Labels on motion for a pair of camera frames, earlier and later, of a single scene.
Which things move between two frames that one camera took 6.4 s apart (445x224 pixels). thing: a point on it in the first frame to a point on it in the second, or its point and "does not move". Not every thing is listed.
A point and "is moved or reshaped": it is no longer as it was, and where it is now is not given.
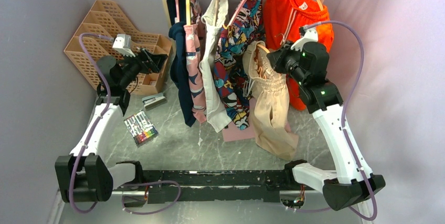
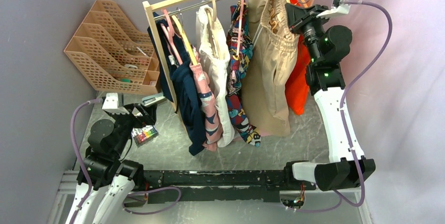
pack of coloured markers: x=140 y=127 does not move
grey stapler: x=152 y=100 does not move
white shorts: x=208 y=59 to x=213 y=49
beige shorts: x=269 y=90 is moved or reshaped
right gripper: x=277 y=57 to x=297 y=19
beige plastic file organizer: x=104 y=18 does not move
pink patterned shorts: x=194 y=61 to x=210 y=104
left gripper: x=155 y=63 to x=148 y=115
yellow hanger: x=188 y=4 to x=185 y=40
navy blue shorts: x=179 y=76 to x=178 y=82
